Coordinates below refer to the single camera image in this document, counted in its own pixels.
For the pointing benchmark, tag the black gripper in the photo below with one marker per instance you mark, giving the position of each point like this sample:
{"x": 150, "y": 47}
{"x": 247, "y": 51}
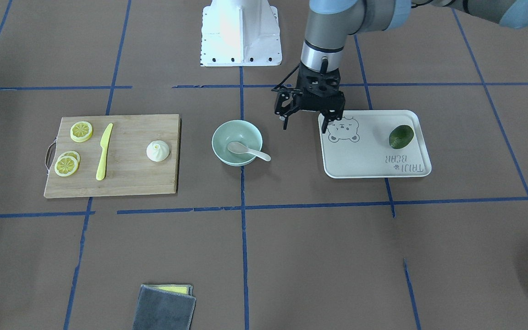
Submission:
{"x": 285, "y": 101}

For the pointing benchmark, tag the white spoon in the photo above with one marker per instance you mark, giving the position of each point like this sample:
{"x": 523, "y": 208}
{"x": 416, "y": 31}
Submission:
{"x": 239, "y": 148}

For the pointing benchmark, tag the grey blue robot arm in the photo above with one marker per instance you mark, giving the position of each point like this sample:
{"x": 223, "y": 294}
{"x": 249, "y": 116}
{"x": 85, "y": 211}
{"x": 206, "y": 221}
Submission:
{"x": 329, "y": 24}

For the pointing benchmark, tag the light green bowl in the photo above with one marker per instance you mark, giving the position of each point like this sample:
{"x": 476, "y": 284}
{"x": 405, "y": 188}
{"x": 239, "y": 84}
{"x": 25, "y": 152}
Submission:
{"x": 236, "y": 131}

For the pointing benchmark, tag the white steamed bun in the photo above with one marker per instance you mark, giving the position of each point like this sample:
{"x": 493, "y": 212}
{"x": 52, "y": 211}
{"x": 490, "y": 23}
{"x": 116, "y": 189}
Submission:
{"x": 157, "y": 150}

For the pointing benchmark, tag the beige bear tray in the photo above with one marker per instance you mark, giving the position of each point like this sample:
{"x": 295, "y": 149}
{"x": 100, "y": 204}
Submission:
{"x": 358, "y": 146}

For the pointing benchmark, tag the green avocado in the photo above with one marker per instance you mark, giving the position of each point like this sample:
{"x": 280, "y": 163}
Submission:
{"x": 401, "y": 136}

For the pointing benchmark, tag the yellow plastic knife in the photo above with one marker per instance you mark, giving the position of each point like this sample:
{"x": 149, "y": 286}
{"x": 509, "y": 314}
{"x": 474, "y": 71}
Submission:
{"x": 104, "y": 143}

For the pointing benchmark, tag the bamboo cutting board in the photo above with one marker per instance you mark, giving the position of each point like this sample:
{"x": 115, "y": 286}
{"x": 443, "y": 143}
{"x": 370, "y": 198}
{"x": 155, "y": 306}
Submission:
{"x": 129, "y": 171}

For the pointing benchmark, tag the yellow sponge under cloth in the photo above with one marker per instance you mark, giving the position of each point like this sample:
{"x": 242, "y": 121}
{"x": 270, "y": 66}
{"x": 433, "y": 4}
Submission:
{"x": 175, "y": 288}

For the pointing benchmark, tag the lemon slice near knife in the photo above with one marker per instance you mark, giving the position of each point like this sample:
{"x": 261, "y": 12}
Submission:
{"x": 81, "y": 131}

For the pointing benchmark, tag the upper stacked lemon slice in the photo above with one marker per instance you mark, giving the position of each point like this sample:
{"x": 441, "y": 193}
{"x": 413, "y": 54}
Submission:
{"x": 73, "y": 154}

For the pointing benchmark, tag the stacked lemon slice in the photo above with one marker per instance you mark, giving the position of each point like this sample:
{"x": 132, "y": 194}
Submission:
{"x": 66, "y": 166}
{"x": 73, "y": 154}

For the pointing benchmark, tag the grey folded cloth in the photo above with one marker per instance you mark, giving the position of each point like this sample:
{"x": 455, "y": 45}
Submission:
{"x": 163, "y": 310}

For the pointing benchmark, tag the lower stacked lemon slice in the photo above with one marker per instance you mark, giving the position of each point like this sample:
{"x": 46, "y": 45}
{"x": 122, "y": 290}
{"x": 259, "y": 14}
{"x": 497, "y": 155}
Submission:
{"x": 66, "y": 166}

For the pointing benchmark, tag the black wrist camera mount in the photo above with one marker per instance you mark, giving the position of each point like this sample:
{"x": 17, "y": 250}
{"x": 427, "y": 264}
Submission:
{"x": 285, "y": 105}

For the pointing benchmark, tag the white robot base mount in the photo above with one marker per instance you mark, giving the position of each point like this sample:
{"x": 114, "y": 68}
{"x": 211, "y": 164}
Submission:
{"x": 240, "y": 33}

